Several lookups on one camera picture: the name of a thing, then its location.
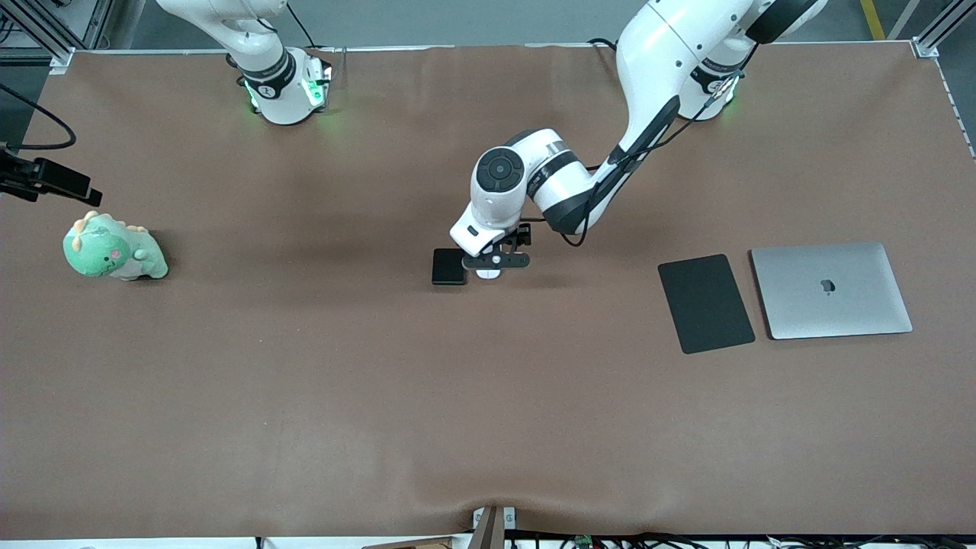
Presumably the green dinosaur plush toy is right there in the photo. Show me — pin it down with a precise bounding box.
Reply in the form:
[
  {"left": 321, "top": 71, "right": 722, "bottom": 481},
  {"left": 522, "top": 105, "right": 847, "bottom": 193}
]
[{"left": 63, "top": 211, "right": 169, "bottom": 281}]

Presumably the brown cardboard piece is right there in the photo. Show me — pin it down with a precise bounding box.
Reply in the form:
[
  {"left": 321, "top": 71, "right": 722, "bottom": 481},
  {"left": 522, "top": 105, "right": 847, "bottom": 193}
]
[{"left": 362, "top": 536, "right": 474, "bottom": 549}]

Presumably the aluminium frame post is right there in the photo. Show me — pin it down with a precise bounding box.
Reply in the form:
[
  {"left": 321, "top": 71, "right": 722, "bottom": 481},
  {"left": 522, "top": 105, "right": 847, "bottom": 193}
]
[
  {"left": 911, "top": 0, "right": 976, "bottom": 59},
  {"left": 0, "top": 0, "right": 115, "bottom": 73}
]

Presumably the brown table cover sheet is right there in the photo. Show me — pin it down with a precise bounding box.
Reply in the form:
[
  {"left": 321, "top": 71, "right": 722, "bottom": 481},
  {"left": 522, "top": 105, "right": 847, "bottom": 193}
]
[{"left": 0, "top": 42, "right": 976, "bottom": 538}]

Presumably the black right arm base cable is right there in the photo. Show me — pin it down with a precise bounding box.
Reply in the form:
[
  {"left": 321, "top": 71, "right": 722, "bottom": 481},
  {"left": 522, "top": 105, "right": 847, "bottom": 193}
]
[{"left": 285, "top": 0, "right": 318, "bottom": 51}]

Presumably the black phone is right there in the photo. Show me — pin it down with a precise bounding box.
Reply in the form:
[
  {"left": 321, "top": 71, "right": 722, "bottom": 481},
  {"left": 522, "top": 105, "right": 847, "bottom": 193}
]
[{"left": 432, "top": 248, "right": 467, "bottom": 287}]

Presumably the silver laptop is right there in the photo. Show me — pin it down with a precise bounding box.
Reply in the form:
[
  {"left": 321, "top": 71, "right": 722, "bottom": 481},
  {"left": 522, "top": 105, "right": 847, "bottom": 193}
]
[{"left": 750, "top": 242, "right": 913, "bottom": 341}]

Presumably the black mouse pad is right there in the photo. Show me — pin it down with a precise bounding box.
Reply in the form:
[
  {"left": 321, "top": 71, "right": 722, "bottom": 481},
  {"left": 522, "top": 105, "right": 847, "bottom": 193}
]
[{"left": 657, "top": 253, "right": 756, "bottom": 355}]

